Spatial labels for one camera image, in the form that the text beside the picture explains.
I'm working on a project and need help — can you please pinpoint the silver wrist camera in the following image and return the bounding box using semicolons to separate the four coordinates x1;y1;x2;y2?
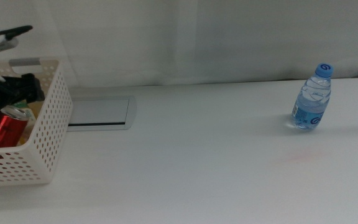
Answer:
0;37;20;57

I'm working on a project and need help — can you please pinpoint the white perforated plastic basket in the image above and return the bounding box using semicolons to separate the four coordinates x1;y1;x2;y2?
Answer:
0;58;74;188

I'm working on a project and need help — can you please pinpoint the clear water bottle blue cap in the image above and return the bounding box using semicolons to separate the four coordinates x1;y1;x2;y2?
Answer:
290;62;334;131

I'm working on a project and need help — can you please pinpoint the white backdrop curtain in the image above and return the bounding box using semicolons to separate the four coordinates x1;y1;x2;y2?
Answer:
0;0;358;88

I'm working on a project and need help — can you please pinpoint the silver rectangular table cable flap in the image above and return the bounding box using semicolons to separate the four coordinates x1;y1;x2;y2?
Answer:
67;95;137;131

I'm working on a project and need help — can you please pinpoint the red cola can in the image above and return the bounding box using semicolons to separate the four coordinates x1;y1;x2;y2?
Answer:
0;105;32;150

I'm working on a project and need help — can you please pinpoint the yellow tea bottle green label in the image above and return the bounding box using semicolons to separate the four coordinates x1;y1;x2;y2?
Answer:
12;100;39;146

